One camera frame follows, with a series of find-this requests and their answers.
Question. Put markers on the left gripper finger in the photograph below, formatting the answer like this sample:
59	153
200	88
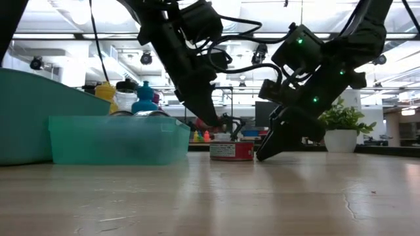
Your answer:
203	108

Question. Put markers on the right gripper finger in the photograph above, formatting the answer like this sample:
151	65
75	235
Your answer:
295	131

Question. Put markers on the blue plastic bottle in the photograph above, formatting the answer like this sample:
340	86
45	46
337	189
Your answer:
145	103

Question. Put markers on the clear bottle black cap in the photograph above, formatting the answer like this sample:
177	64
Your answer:
126	98

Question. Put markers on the yellow mustard bottle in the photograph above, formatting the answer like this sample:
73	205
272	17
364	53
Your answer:
105	93

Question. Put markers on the small black background robot arm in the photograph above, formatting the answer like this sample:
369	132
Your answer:
234	126

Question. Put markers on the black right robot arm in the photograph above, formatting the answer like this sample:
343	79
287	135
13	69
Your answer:
364	36

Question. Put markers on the person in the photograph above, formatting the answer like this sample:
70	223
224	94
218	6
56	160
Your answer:
201	125

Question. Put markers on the small red background bottle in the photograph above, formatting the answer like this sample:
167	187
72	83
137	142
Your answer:
207	137

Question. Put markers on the small green background bottle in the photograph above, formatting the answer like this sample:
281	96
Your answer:
201	137

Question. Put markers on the small yellow background bottle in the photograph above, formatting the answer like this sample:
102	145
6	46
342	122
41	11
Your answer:
196	137

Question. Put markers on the white plastic tub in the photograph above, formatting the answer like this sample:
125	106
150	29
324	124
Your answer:
223	136

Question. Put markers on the black monitor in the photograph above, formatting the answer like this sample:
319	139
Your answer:
264	114

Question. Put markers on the blue storage box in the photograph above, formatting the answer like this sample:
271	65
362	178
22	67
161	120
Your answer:
251	133

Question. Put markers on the small green potted plant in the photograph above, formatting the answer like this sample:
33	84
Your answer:
341	131

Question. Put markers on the black ceiling track light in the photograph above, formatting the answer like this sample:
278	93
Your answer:
36	63
260	52
381	59
146	59

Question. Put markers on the translucent teal bin lid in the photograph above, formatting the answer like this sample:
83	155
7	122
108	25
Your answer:
118	141

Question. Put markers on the teal plastic bin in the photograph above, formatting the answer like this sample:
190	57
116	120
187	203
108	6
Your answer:
29	124

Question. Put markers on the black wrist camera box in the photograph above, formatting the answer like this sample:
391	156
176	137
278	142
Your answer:
200	19
299	50

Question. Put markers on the long black frame crossbar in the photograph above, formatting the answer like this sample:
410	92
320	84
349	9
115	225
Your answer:
387	151

